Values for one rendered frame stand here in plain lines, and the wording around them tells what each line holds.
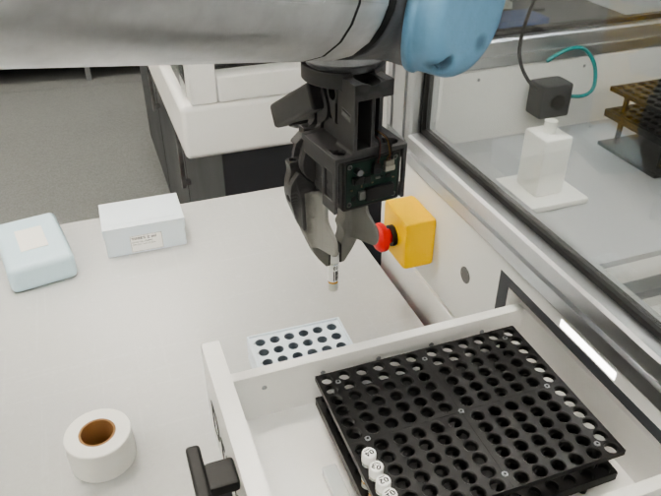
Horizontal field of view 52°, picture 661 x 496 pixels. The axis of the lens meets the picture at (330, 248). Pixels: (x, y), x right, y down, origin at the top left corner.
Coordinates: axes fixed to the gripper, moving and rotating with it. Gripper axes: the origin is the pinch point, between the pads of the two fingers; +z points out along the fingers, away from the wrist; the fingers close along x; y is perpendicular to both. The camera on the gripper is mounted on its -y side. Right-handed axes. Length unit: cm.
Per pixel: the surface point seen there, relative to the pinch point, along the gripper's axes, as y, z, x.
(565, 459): 26.5, 8.5, 8.3
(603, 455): 27.8, 8.5, 11.5
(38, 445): -10.1, 22.7, -31.7
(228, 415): 11.0, 5.8, -15.8
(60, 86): -350, 99, 14
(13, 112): -321, 99, -15
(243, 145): -61, 17, 14
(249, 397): 4.3, 11.8, -11.5
